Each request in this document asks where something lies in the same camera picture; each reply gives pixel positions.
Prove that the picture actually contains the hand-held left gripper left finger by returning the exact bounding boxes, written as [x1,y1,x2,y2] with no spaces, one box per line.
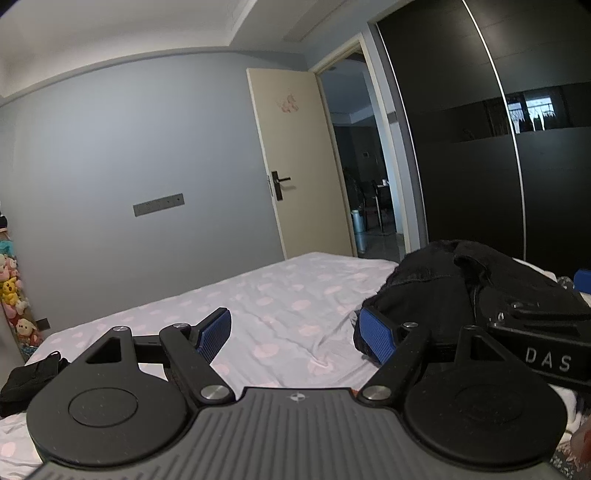
[71,307,235,405]

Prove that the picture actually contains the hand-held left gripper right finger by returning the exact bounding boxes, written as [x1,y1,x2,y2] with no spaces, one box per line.
[355,308,523,403]

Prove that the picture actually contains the black jeans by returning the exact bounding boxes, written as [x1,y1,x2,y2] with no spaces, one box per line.
[353,239,591,365]

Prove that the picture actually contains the bed with polka dot sheet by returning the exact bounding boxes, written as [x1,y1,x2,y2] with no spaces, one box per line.
[0,251,591,468]

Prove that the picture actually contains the dark chair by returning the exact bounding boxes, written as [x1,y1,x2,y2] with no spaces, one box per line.
[369,180,394,232]

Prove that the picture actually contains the black sliding wardrobe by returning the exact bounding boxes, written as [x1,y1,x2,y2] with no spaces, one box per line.
[375,0,591,278]

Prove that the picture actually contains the folded black pants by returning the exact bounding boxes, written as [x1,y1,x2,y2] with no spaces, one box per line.
[0,352,71,417]

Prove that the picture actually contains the cream door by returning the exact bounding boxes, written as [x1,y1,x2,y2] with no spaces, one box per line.
[246,68,358,260]

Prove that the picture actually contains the pile of stuffed toys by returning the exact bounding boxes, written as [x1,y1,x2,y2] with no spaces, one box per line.
[0,237,40,354]

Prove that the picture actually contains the grey wall socket panel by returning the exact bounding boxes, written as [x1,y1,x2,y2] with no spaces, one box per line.
[133,193,184,217]

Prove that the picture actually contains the black door handle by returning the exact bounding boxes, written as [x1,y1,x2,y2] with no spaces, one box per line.
[269,171,292,202]

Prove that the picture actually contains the white door frame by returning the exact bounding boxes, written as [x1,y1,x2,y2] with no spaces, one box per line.
[310,34,428,259]

